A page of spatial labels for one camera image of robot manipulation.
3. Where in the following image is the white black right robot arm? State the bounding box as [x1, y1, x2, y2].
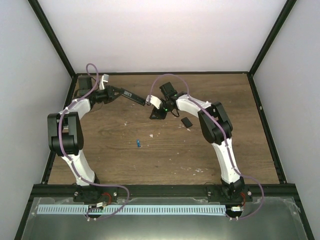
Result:
[146, 82, 245, 202]

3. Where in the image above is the blue battery near centre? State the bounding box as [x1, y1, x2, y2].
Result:
[136, 139, 141, 148]

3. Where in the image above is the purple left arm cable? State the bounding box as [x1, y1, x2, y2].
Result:
[57, 63, 131, 222]

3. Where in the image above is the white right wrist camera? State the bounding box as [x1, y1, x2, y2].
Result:
[146, 94, 162, 110]

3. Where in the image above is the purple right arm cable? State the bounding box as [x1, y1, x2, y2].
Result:
[148, 74, 264, 221]

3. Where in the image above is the light blue slotted cable duct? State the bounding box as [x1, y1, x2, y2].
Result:
[36, 204, 226, 216]

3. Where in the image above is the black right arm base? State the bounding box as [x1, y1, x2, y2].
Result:
[205, 184, 253, 203]

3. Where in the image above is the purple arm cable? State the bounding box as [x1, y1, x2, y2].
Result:
[57, 63, 131, 222]
[148, 74, 264, 221]

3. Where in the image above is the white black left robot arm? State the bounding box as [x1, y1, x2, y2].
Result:
[47, 74, 123, 202]

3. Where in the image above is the black remote control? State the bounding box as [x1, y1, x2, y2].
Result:
[120, 88, 146, 106]

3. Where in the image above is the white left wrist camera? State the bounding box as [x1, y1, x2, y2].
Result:
[99, 74, 109, 90]

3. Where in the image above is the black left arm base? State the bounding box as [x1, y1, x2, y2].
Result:
[73, 185, 118, 204]

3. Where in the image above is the black table frame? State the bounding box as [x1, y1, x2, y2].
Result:
[16, 0, 314, 240]

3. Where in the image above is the clear acrylic front panel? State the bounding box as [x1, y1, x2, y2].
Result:
[21, 197, 308, 240]

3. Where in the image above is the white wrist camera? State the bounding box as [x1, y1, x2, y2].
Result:
[99, 74, 109, 90]
[146, 94, 162, 110]

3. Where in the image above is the black battery cover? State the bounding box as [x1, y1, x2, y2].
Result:
[181, 117, 193, 129]

